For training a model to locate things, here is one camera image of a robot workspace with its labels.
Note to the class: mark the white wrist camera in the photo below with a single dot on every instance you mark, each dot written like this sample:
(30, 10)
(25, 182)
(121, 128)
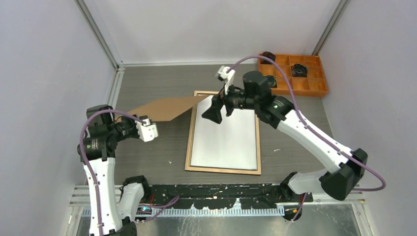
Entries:
(226, 75)
(147, 130)

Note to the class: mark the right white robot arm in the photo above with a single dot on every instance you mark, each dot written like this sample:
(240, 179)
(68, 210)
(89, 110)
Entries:
(342, 166)

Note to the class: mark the black tape roll back left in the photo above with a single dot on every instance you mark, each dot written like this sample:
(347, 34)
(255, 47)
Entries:
(267, 58)

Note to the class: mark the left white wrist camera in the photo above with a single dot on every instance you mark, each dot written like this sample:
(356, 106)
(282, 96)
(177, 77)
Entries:
(147, 130)

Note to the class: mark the brown backing board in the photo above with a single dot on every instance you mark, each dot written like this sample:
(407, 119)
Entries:
(167, 109)

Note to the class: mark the black green tape roll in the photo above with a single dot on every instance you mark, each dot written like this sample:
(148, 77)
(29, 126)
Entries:
(272, 81)

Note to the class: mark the wooden picture frame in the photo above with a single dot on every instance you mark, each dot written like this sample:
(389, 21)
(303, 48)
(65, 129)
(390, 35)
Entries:
(188, 167)

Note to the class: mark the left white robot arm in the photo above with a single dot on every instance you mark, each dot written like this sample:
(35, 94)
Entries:
(109, 216)

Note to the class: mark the aluminium front rail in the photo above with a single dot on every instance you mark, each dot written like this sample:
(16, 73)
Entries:
(285, 210)

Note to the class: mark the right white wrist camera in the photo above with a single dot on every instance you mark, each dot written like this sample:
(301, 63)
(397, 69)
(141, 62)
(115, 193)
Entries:
(226, 75)

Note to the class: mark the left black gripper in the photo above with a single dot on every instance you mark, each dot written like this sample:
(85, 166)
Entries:
(135, 134)

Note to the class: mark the orange compartment tray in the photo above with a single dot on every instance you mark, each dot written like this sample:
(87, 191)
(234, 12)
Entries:
(314, 85)

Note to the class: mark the black tape roll middle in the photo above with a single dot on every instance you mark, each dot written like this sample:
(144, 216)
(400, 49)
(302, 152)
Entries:
(299, 70)

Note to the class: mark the landscape photo print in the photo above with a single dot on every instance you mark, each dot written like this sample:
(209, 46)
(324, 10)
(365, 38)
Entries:
(229, 145)

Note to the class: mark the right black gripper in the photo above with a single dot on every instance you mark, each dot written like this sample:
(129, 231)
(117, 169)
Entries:
(213, 113)

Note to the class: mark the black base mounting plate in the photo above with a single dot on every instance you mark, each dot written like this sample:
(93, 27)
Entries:
(219, 196)

